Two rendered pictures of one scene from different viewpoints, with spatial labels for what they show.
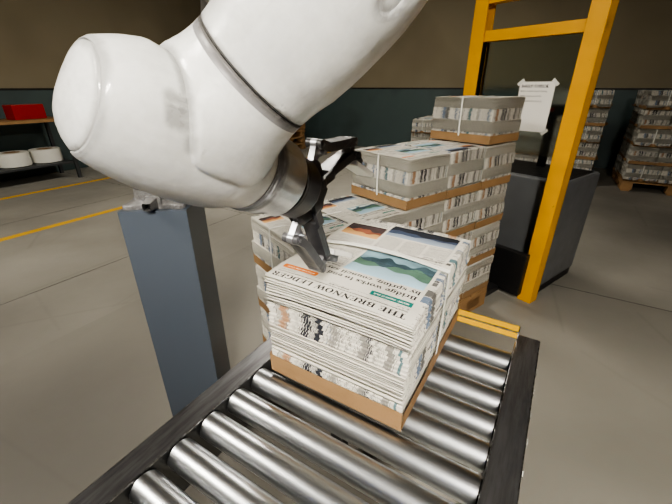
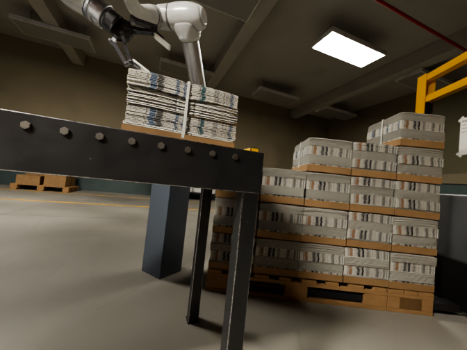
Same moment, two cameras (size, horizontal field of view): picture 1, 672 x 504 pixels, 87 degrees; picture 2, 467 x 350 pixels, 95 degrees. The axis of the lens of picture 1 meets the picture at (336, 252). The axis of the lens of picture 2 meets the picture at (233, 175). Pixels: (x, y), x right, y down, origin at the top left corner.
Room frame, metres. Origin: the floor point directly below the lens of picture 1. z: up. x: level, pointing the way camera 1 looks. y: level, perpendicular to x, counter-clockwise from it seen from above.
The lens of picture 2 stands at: (0.13, -0.80, 0.70)
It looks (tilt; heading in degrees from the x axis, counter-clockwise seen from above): 2 degrees up; 38
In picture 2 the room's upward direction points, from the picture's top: 6 degrees clockwise
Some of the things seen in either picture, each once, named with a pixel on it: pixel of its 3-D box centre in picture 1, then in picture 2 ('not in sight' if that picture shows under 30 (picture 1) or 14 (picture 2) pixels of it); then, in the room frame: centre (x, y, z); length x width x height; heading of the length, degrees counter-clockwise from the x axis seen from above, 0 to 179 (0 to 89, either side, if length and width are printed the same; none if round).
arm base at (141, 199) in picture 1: (159, 194); not in sight; (1.10, 0.56, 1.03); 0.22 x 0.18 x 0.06; 6
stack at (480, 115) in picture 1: (461, 209); (395, 207); (2.10, -0.78, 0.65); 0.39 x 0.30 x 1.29; 37
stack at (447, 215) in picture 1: (373, 277); (293, 228); (1.66, -0.20, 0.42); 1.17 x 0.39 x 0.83; 127
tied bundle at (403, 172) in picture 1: (398, 174); (318, 159); (1.75, -0.31, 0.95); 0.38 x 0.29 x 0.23; 38
